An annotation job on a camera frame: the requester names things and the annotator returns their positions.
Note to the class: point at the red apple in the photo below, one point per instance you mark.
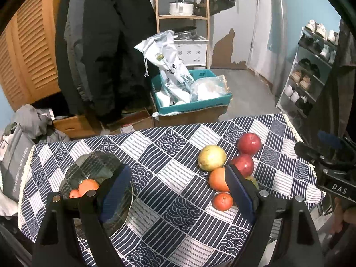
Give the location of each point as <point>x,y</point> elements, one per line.
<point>249,143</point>
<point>243,164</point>

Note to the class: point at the white door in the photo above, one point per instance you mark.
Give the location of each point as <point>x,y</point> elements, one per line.
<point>264,19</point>

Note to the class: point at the flat cardboard box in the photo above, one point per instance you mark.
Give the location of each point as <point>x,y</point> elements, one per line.
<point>130,122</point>

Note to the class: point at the yellow-green pear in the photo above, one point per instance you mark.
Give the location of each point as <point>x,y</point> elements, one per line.
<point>212,157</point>

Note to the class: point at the small orange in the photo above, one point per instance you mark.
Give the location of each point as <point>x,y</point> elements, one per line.
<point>222,201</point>
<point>73,193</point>

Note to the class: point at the silver metal column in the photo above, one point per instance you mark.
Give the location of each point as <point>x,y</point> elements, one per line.
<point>279,19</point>

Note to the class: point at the clear plastic bag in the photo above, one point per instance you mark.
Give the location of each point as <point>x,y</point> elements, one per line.
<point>208,87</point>

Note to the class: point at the white cloth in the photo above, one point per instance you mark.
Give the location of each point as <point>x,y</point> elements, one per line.
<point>8,204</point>

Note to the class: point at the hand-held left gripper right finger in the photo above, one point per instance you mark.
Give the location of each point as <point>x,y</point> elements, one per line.
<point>239,194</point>

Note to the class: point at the black coat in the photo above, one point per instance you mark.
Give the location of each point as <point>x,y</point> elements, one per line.
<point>111,47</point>

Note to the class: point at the grey clothes pile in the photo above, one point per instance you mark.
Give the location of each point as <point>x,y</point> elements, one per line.
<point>30,119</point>

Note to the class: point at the brown cardboard box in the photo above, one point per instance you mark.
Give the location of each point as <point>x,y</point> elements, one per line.
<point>189,118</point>

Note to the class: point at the metal pot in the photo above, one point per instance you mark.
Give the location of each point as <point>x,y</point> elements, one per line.
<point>185,33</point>

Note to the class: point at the green fruit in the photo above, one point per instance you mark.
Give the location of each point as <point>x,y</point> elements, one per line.
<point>251,182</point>

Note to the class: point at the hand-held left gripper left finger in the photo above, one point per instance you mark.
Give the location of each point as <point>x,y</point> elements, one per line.
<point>116,197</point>

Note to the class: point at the person's right hand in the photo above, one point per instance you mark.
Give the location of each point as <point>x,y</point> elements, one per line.
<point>347,217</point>

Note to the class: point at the wooden crate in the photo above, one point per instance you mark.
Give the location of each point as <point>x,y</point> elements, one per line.
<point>72,126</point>

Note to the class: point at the wooden shelf rack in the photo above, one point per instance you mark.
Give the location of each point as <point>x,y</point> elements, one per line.
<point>182,17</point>

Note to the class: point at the large orange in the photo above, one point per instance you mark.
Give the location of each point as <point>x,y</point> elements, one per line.
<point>88,187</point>
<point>218,179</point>

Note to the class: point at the clear glass bowl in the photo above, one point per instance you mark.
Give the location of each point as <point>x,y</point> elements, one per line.
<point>91,161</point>

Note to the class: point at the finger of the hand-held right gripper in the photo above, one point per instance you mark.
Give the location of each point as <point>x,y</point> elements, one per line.
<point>331,139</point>
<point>308,151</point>

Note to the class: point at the blue white patterned tablecloth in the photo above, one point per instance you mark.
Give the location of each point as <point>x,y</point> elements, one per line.
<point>172,172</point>

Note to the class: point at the group of shoes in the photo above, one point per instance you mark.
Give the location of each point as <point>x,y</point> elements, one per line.
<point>319,30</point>

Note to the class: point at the white storage box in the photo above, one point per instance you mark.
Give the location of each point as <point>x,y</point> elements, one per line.
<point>192,51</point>

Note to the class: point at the white rice bag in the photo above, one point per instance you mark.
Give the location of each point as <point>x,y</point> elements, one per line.
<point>169,64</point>

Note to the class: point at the grey tote bag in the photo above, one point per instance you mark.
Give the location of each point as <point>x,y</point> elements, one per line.
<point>14,155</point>

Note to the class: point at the grey coat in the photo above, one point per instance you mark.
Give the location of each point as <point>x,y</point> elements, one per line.
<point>73,33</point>

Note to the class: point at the wooden louvered cabinet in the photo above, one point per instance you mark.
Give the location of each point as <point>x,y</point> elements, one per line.
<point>30,47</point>

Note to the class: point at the white pot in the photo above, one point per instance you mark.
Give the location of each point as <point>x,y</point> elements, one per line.
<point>180,7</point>

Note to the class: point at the teal box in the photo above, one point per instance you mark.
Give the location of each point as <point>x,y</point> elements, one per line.
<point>194,107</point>

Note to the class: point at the metal shoe rack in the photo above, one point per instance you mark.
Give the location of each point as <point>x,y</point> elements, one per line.
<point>295,50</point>

